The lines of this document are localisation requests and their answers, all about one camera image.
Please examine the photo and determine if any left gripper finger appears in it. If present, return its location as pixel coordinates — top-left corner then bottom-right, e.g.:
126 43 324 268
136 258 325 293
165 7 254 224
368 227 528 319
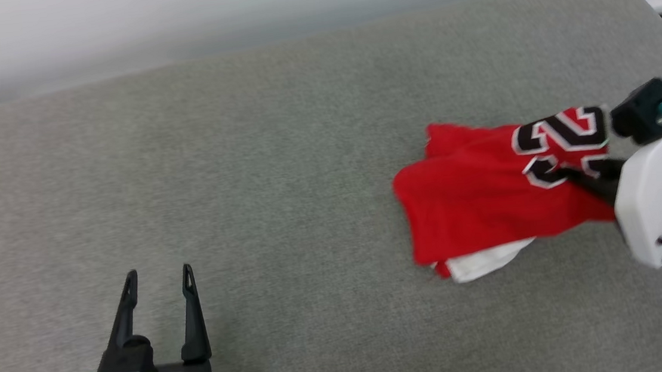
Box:
102 269 152 351
173 262 213 363

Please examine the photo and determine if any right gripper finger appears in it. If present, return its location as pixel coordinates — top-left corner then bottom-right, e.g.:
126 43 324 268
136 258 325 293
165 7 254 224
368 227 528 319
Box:
552 163 623 211
589 156 628 182

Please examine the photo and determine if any red and white jersey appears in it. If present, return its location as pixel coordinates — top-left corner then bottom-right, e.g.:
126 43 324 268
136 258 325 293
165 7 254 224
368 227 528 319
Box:
387 103 624 289

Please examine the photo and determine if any grey fabric sofa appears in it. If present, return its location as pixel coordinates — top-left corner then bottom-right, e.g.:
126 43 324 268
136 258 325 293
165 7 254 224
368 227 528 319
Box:
0 0 662 372

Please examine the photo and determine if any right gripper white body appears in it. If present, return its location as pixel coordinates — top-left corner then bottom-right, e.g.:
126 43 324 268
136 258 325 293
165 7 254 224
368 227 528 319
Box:
606 118 662 273

